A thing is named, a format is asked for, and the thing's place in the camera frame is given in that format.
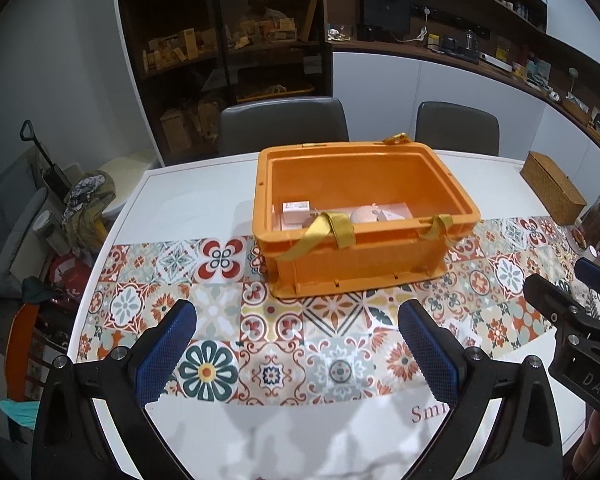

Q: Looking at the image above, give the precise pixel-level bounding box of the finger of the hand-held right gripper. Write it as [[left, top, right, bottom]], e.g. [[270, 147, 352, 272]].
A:
[[524, 274, 588, 329], [575, 257, 600, 303]]

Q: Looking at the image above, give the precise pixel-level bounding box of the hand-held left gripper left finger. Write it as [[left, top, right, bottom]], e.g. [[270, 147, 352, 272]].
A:
[[32, 299, 198, 480]]

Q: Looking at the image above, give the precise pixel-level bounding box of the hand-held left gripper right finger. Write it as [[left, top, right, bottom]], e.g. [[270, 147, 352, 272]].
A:
[[397, 300, 563, 480]]

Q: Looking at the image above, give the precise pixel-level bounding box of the orange plastic crate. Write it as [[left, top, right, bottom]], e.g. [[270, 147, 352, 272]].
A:
[[252, 132, 482, 301]]

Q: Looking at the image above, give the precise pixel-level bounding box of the pink round antler night light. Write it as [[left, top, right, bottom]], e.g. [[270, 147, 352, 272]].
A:
[[350, 201, 388, 223]]

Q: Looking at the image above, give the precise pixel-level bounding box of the white charger plug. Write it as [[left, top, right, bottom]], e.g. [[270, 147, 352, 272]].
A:
[[281, 200, 313, 231]]

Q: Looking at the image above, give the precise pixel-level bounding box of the person's right hand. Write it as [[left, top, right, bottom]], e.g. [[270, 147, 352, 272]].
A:
[[572, 407, 600, 480]]

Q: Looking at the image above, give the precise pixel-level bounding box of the woven wicker box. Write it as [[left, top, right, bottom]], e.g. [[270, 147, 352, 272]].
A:
[[520, 151, 588, 226]]

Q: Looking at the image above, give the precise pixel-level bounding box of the orange board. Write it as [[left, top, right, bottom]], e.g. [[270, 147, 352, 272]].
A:
[[5, 302, 38, 403]]

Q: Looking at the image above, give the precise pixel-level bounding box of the tile patterned tablecloth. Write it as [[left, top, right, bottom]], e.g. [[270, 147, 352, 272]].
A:
[[67, 149, 600, 480]]

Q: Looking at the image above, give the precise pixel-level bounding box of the floral fabric bag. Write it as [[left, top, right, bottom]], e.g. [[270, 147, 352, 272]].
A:
[[60, 172, 117, 251]]

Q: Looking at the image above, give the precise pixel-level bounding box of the white round stool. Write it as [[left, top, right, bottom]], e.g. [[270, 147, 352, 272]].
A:
[[97, 152, 156, 211]]

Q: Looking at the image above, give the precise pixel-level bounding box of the grey chair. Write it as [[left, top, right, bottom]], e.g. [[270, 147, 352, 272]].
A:
[[414, 101, 501, 157], [217, 96, 351, 157]]

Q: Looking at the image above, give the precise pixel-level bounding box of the black shovel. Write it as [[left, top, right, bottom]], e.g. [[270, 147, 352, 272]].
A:
[[19, 120, 73, 198]]

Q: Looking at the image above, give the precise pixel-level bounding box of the dark wooden shelf cabinet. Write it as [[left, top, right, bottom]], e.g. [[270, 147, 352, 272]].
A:
[[112, 0, 333, 166]]

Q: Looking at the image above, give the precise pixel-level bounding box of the white counter cabinet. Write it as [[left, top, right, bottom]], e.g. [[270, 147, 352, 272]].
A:
[[330, 42, 600, 181]]

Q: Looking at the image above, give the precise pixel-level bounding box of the black countertop appliance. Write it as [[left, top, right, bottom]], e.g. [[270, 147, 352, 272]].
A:
[[362, 0, 413, 41]]

